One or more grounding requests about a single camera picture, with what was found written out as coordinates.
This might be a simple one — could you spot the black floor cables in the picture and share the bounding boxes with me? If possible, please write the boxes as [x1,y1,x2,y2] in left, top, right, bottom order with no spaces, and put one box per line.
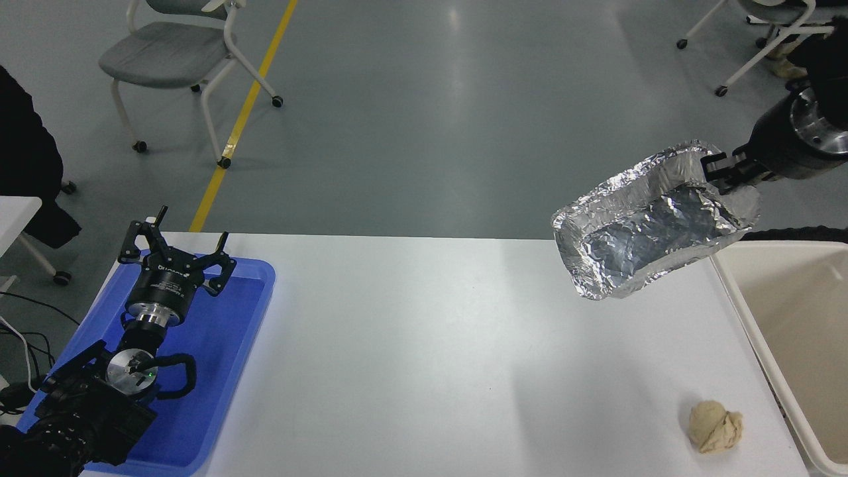
[0,291,81,425]

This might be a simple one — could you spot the black corrugated cable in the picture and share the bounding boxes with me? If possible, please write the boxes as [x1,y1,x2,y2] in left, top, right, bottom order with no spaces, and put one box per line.
[741,226,848,243]

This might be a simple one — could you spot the person's foot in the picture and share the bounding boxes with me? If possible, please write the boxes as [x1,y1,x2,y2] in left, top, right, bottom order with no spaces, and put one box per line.
[767,40,808,80]

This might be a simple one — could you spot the large pale bin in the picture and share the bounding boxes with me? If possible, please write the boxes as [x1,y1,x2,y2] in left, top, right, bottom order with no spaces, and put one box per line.
[712,240,848,477]

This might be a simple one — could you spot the grey chair with white frame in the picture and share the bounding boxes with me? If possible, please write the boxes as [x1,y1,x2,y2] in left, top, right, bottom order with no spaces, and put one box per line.
[676,0,837,98]
[99,0,285,169]

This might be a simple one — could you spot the blue plastic tray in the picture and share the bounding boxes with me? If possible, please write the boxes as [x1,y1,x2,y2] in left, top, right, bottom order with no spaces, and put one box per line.
[15,257,276,476]

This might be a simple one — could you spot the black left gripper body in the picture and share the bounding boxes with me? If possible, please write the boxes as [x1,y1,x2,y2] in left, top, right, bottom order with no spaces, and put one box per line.
[127,254,203,317]

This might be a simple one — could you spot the crumpled tan paper ball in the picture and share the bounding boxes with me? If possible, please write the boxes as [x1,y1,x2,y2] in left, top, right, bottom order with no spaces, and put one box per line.
[688,400,745,455]

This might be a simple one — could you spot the foil tray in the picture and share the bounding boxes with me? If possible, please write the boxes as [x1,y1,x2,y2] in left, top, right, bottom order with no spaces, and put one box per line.
[551,139,761,301]

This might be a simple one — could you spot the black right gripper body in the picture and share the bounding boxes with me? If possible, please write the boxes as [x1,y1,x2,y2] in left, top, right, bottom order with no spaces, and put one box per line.
[747,98,848,182]

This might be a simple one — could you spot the small white table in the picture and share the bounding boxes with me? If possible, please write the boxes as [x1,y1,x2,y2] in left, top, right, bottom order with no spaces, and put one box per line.
[0,195,72,287]

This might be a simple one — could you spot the person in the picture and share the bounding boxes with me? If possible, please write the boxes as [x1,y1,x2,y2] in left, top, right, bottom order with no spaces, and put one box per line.
[0,65,82,250]

